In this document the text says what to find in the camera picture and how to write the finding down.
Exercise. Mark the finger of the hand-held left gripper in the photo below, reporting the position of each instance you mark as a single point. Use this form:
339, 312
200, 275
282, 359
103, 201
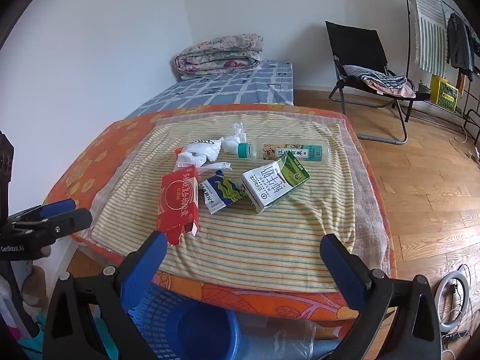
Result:
56, 208
71, 221

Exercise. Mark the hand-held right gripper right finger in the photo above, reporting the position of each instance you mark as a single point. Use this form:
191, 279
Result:
345, 270

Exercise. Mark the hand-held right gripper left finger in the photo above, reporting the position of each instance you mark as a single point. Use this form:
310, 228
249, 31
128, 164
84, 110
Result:
144, 270

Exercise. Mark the blue plastic basket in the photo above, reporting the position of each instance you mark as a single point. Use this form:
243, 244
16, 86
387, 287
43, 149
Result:
161, 318

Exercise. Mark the red cardboard box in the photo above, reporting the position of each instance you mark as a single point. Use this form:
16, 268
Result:
178, 198

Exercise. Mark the blue snack wrapper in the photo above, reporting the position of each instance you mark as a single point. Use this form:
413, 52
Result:
221, 195

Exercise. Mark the green and white carton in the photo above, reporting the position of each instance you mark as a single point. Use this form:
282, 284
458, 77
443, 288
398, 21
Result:
266, 191

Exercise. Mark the clear plastic bottle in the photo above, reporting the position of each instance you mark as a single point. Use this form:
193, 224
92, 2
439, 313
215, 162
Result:
285, 152

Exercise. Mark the white plastic bag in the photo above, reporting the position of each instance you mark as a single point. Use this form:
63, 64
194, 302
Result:
202, 150

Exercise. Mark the white tissue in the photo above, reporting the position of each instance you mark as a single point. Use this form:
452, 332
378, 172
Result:
236, 137

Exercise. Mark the orange floral blanket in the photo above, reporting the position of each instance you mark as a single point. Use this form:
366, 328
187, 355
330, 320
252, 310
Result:
93, 157

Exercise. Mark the yellow striped cloth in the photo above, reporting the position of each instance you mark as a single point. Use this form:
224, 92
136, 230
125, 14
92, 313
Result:
262, 240

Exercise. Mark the clear plastic bag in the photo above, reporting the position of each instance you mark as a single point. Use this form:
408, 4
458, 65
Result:
285, 337

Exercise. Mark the pink cushion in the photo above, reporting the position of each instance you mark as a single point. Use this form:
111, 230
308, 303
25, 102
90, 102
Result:
397, 92

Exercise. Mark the dark striped cloth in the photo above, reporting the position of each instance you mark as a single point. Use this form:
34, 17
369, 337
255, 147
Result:
378, 77

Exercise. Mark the black drying rack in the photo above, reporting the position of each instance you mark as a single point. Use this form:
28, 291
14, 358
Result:
469, 118

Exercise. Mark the blue checked bed sheet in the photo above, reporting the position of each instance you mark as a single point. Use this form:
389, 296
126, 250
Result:
225, 86

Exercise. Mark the yellow crate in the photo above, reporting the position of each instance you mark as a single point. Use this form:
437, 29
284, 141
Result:
444, 93

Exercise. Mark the folded floral quilt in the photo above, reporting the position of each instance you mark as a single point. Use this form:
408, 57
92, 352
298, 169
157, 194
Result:
217, 56

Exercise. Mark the black folding chair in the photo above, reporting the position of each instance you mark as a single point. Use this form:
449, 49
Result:
352, 45

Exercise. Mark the green striped hanging towel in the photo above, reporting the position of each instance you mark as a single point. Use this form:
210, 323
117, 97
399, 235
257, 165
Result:
427, 33

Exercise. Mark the dark hanging garment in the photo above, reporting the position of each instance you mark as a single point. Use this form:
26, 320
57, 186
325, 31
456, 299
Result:
457, 45

